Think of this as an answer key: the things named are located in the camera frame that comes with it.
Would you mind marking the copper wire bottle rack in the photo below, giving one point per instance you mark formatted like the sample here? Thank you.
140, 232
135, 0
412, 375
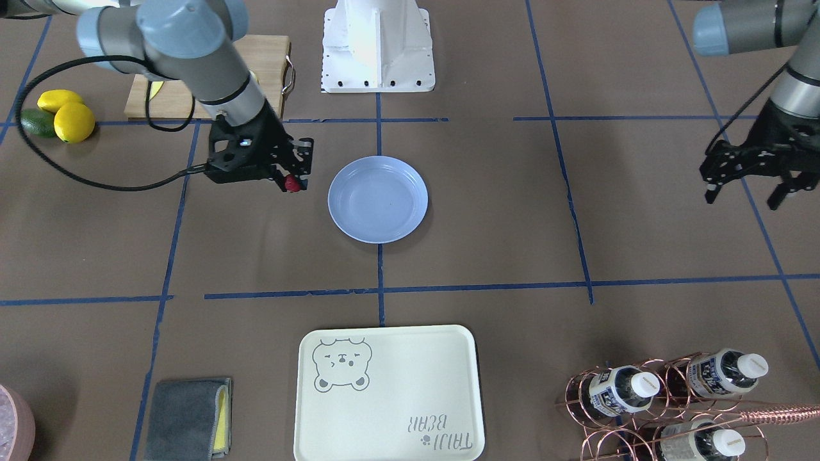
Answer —
619, 437

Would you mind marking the tea bottle middle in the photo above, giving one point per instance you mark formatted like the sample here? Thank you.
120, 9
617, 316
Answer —
700, 439

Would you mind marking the pink bowl of ice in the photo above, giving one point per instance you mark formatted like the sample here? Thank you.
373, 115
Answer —
18, 426

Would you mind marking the green lime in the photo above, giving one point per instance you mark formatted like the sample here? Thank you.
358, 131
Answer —
38, 122

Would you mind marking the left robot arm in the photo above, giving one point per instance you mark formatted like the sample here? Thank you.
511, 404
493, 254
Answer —
733, 27

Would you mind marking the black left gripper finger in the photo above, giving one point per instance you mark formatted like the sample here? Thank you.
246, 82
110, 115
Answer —
713, 188
788, 185

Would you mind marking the whole lemon lower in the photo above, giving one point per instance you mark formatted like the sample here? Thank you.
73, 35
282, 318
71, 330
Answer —
53, 100

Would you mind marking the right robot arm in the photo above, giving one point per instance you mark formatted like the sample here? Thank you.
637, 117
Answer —
191, 42

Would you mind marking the grey folded cloth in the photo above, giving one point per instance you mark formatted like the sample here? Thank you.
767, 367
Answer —
190, 419

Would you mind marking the tea bottle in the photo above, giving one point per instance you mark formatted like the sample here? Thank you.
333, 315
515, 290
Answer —
700, 439
725, 374
601, 397

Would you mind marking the red strawberry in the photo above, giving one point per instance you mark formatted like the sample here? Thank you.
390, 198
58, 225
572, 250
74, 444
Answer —
294, 184

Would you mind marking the whole lemon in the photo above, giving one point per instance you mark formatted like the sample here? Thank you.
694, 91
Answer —
74, 122
53, 100

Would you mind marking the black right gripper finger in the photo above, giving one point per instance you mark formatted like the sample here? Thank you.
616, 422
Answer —
278, 176
302, 158

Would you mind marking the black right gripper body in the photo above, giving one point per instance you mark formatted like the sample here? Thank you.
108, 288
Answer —
272, 136

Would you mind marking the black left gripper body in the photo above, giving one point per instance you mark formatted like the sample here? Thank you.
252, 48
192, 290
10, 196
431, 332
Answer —
779, 131

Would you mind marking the whole lemon upper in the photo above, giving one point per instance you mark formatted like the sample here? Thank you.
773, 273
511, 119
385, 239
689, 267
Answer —
74, 122

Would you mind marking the blue plastic plate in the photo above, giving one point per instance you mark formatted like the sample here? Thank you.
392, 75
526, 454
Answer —
378, 199

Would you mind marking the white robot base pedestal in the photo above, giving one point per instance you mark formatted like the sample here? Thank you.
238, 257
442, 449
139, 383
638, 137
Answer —
377, 47

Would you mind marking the cream bear tray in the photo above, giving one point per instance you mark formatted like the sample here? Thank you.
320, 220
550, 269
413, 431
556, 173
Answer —
389, 393

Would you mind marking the wooden cutting board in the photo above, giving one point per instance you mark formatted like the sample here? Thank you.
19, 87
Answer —
267, 56

